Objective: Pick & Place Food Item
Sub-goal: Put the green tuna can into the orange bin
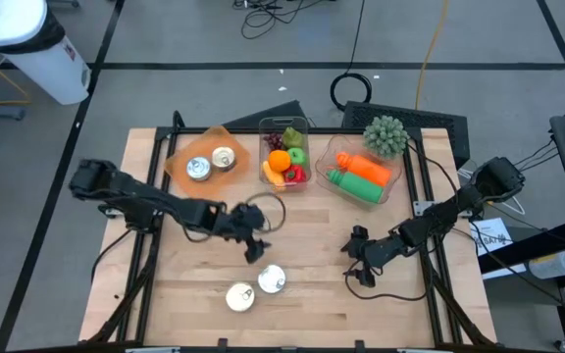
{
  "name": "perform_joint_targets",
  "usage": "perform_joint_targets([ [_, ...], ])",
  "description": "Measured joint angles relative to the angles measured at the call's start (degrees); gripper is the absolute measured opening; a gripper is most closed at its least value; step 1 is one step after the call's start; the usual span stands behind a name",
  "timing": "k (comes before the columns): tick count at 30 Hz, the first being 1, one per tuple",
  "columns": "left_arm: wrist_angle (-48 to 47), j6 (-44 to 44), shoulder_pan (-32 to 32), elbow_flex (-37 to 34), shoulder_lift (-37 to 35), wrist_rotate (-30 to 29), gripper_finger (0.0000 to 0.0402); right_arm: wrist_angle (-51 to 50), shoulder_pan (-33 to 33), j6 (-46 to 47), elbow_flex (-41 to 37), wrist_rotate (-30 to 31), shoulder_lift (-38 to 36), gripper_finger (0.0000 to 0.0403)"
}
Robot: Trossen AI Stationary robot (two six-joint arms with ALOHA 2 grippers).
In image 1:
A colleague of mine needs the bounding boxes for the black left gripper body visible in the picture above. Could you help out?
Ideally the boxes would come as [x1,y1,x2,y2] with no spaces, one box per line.
[221,203,267,246]

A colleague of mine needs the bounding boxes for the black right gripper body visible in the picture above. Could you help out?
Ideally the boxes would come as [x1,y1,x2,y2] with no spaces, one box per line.
[358,236,392,271]

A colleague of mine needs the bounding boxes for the green label tin can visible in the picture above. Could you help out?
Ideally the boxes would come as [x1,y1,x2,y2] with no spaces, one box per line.
[257,263,287,295]

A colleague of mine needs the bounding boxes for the green squeeze bottle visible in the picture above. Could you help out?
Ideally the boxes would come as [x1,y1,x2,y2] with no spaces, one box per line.
[325,168,385,205]

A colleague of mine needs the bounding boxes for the yellow toy pepper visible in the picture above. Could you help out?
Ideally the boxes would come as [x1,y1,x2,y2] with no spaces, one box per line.
[261,160,287,191]

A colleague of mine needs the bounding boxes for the blue label tin can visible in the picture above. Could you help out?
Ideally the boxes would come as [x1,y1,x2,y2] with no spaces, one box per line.
[225,281,256,314]
[211,145,237,173]

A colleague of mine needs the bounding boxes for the silver tin can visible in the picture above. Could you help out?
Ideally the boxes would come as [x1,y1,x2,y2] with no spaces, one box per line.
[186,155,213,182]

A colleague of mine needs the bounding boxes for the orange toy fruit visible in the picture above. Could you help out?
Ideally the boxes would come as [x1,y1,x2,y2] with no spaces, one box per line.
[267,149,292,174]

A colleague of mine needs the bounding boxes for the orange squeeze bottle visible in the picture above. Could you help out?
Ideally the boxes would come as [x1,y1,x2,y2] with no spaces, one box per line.
[334,150,392,187]

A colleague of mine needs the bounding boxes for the red toy bell pepper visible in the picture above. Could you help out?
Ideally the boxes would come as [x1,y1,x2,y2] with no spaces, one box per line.
[282,164,308,185]

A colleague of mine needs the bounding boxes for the green toy apple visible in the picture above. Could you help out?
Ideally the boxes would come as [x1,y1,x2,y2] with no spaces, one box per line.
[286,146,309,167]

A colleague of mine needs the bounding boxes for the purple toy grapes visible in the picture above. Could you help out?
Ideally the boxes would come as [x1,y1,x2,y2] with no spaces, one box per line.
[262,131,286,152]

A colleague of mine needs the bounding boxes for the green toy pear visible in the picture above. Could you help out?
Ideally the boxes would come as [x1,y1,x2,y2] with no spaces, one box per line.
[282,126,306,150]

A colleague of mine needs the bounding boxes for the orange translucent plastic bin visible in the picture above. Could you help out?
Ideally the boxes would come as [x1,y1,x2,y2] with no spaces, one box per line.
[164,125,253,197]

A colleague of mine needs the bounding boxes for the wide clear plastic bin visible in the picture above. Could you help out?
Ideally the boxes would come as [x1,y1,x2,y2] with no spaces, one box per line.
[314,132,404,212]

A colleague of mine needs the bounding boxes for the narrow clear plastic bin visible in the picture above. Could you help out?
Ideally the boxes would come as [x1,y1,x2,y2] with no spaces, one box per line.
[257,116,312,193]

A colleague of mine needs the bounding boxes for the green artificial succulent plant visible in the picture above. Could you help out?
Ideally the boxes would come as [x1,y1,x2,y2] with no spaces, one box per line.
[363,115,410,161]

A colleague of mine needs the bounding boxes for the black triangular panel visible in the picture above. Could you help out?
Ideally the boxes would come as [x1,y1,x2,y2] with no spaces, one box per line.
[224,100,306,131]

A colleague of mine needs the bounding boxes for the white printed paper sheet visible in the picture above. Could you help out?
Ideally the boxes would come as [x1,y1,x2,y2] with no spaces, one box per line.
[469,218,515,257]

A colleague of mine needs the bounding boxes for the black perforated metal case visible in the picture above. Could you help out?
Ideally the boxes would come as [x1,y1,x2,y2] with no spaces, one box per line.
[340,100,471,171]

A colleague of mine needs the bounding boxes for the white box under cart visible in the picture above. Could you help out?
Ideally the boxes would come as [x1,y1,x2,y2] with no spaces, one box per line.
[527,250,565,280]

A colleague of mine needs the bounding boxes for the white trash bin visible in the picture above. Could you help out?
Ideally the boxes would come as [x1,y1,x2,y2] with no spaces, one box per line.
[0,0,91,106]

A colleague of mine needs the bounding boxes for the coiled black floor cable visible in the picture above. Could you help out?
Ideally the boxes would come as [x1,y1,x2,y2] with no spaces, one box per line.
[330,0,374,112]

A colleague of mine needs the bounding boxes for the white cable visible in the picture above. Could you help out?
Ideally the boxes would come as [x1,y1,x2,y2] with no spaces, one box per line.
[500,193,528,217]

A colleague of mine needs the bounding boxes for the tangled black floor cable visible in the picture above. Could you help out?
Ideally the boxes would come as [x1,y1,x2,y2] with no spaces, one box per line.
[231,0,342,40]

